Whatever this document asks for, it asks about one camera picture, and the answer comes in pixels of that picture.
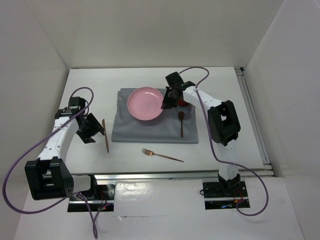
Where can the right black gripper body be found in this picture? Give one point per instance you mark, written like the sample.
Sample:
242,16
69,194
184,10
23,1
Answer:
169,99

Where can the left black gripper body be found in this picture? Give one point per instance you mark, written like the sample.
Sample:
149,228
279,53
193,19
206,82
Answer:
90,127

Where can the red mug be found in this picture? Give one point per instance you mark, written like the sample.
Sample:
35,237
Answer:
183,102

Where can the copper knife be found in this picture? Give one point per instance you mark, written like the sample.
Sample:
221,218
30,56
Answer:
105,135

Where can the copper spoon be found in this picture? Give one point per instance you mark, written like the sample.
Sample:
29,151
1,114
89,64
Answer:
181,116

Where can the pink plate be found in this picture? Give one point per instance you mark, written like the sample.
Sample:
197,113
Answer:
145,103

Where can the grey cloth placemat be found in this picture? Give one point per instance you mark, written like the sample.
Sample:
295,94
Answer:
165,129

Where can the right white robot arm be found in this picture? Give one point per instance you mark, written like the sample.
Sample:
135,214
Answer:
221,121

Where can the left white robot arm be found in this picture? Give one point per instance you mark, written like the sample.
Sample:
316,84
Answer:
48,176

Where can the copper fork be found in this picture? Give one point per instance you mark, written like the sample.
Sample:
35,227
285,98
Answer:
151,153

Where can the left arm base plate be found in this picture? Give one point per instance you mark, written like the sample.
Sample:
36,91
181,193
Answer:
100,197

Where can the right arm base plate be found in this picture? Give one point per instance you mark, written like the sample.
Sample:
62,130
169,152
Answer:
216,199

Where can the front aluminium rail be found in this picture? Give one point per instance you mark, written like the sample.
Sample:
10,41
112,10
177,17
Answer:
166,175

